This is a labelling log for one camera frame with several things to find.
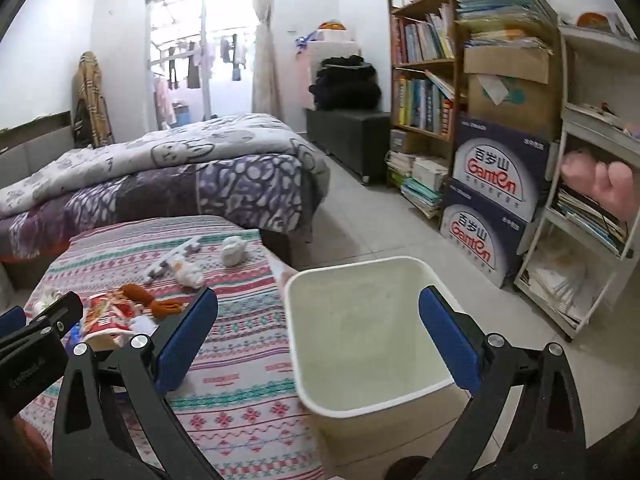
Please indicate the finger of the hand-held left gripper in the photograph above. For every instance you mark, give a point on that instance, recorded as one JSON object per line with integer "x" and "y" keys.
{"x": 55, "y": 312}
{"x": 11, "y": 320}

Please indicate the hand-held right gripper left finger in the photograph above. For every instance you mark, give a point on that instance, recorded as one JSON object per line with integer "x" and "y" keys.
{"x": 185, "y": 340}

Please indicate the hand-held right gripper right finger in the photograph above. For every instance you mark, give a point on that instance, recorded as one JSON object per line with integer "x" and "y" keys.
{"x": 450, "y": 340}

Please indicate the crushed red paper cup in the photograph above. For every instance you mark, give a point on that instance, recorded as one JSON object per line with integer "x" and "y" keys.
{"x": 107, "y": 317}

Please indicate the white plastic trash bin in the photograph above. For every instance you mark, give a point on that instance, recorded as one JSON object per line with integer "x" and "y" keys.
{"x": 360, "y": 320}

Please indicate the white crumpled tissue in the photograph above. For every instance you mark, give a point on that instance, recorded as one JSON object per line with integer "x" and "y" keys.
{"x": 143, "y": 324}
{"x": 232, "y": 252}
{"x": 192, "y": 275}

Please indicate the patterned red green tablecloth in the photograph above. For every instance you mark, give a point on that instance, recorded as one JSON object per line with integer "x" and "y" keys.
{"x": 240, "y": 360}

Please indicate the blue printed carton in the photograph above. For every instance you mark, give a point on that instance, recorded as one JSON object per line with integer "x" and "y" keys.
{"x": 480, "y": 245}
{"x": 495, "y": 170}

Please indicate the pile of loose papers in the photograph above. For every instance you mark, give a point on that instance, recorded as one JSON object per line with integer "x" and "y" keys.
{"x": 555, "y": 280}

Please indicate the purple patterned quilt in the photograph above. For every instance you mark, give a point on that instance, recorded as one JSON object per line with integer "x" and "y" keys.
{"x": 235, "y": 185}

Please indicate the stack of books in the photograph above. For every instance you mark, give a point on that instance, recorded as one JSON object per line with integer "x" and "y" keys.
{"x": 417, "y": 180}

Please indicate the row of thin booklets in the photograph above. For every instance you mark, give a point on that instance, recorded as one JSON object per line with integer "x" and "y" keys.
{"x": 590, "y": 215}

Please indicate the grey cartoon printed blanket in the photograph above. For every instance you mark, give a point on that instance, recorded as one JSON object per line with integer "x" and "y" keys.
{"x": 175, "y": 150}

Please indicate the pink plush toy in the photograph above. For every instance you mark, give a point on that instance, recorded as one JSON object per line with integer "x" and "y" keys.
{"x": 600, "y": 180}

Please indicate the plaid coat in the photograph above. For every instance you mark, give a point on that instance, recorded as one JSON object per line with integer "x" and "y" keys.
{"x": 90, "y": 95}

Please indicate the dark low cabinet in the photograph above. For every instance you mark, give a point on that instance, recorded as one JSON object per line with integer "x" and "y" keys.
{"x": 350, "y": 140}

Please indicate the row of books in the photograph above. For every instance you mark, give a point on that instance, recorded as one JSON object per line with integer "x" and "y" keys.
{"x": 425, "y": 102}
{"x": 425, "y": 35}

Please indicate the white shelf rack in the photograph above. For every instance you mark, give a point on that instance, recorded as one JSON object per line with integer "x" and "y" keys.
{"x": 570, "y": 125}

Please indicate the brown cardboard box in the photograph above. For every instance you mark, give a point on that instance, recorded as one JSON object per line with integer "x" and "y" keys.
{"x": 525, "y": 105}

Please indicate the hanging laundry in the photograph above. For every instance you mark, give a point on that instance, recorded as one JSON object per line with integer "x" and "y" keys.
{"x": 175, "y": 70}

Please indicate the pile of black clothes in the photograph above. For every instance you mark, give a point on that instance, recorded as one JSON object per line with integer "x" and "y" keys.
{"x": 345, "y": 87}

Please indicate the wooden bookshelf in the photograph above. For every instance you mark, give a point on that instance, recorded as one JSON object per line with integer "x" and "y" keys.
{"x": 425, "y": 63}

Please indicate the cream curtain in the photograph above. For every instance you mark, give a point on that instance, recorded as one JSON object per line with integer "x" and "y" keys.
{"x": 265, "y": 60}

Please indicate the white plastic drawer unit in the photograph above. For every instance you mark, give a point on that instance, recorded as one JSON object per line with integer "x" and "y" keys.
{"x": 332, "y": 47}

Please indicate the sliding glass door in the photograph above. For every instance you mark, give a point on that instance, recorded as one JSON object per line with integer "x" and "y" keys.
{"x": 200, "y": 10}

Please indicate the pile of papers and booklets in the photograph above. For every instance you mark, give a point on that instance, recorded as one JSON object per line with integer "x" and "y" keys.
{"x": 505, "y": 10}

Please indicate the orange round item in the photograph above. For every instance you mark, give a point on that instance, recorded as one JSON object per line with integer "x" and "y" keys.
{"x": 595, "y": 19}

